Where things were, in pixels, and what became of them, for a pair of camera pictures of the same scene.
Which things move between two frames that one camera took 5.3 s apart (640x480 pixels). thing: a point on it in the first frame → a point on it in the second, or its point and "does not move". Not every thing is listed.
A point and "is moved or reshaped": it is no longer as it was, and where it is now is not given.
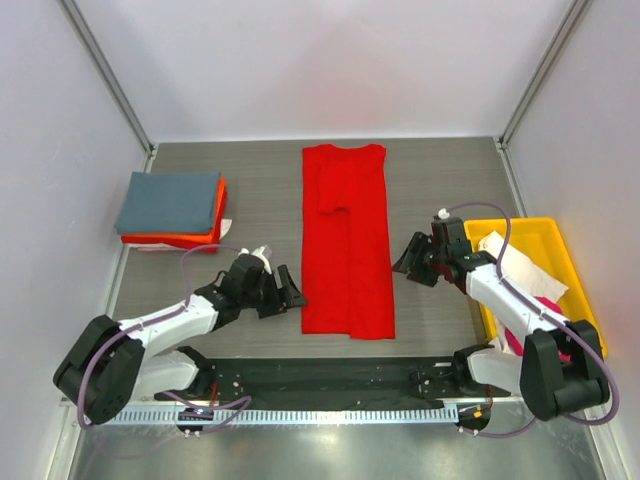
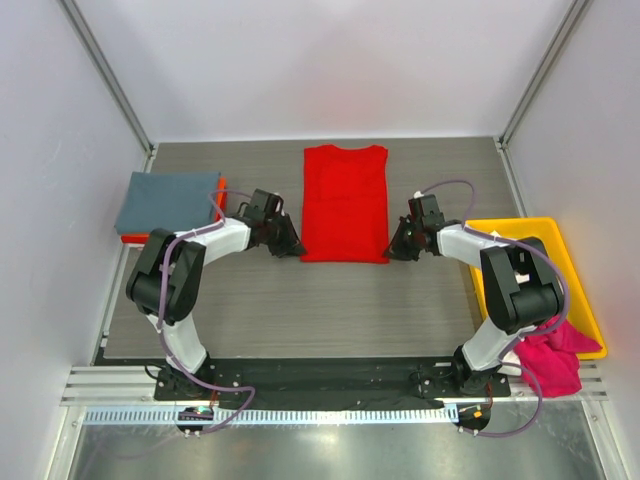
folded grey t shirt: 168,202 does not move
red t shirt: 346,283 is moved or reshaped
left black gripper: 275,293 → 279,232
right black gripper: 423,257 → 408,237
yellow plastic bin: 538,241 does not move
